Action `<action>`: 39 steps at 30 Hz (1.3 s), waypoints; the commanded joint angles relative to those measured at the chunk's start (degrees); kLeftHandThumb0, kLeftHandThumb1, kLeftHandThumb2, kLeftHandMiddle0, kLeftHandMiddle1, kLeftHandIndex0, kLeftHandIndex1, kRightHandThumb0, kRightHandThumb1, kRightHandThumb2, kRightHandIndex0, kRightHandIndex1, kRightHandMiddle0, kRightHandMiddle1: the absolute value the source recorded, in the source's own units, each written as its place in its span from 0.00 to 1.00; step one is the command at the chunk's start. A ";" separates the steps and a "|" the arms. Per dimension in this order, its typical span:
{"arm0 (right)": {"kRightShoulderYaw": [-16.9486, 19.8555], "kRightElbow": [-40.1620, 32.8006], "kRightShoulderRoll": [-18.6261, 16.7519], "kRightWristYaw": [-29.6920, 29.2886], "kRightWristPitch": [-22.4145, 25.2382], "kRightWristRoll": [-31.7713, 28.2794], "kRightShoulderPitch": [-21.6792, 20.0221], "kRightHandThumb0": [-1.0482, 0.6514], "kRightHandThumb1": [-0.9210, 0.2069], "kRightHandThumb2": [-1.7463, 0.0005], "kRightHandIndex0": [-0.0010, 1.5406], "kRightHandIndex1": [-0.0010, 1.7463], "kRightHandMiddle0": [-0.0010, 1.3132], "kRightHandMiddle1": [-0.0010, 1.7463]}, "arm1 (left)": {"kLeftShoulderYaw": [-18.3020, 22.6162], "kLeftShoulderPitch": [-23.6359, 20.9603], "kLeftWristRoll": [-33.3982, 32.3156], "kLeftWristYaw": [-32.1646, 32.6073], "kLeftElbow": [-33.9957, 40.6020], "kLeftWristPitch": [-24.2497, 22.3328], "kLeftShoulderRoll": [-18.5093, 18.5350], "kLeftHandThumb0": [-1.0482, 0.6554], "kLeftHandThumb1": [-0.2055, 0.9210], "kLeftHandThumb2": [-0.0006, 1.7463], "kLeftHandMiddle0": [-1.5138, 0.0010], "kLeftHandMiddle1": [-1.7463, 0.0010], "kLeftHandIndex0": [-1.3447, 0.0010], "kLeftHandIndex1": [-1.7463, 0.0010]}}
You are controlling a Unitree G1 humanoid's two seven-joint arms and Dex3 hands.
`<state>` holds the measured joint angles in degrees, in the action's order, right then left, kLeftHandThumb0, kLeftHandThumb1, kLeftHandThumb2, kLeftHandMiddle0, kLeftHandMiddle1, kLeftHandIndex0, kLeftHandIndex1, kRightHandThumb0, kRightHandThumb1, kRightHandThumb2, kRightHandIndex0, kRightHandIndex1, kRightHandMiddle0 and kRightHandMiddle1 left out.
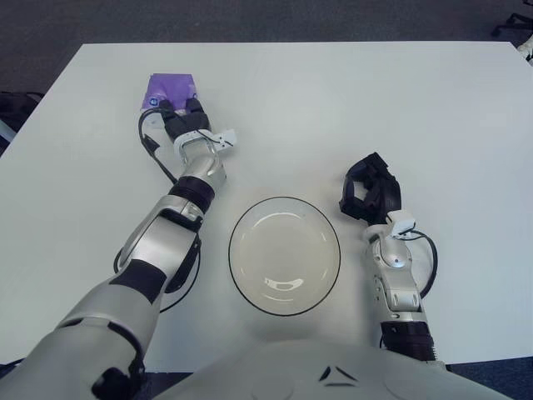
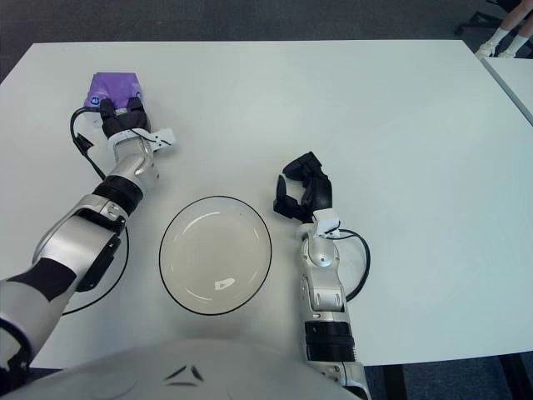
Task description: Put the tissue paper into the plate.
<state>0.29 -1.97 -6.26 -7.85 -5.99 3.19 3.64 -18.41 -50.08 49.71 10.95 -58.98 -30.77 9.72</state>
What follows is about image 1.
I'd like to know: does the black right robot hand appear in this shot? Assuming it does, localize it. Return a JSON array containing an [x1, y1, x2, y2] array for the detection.
[[338, 152, 404, 226]]

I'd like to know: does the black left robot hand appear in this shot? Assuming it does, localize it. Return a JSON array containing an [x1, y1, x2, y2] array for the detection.
[[160, 96, 210, 145]]

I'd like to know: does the purple tissue paper pack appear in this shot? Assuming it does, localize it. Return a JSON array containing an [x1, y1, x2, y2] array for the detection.
[[141, 72, 200, 118]]

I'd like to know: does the white plate black rim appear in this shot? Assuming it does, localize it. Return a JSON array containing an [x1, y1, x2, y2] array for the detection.
[[227, 196, 342, 318]]

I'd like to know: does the black bag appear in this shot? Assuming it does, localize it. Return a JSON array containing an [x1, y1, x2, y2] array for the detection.
[[0, 90, 45, 126]]

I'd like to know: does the pale grey floor object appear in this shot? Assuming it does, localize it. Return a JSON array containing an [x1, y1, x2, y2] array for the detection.
[[0, 120, 17, 146]]

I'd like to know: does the black office chair base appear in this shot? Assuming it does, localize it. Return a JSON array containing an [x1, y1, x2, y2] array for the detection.
[[491, 12, 533, 38]]

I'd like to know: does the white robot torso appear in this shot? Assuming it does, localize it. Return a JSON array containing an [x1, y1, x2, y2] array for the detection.
[[162, 337, 533, 400]]

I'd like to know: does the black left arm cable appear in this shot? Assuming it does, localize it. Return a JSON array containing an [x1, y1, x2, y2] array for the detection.
[[112, 108, 203, 314]]

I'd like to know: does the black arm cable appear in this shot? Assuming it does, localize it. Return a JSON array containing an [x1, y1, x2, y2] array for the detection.
[[406, 231, 439, 298], [112, 108, 203, 314]]

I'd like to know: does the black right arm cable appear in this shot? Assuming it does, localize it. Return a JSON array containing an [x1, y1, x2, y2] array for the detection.
[[406, 231, 439, 298]]

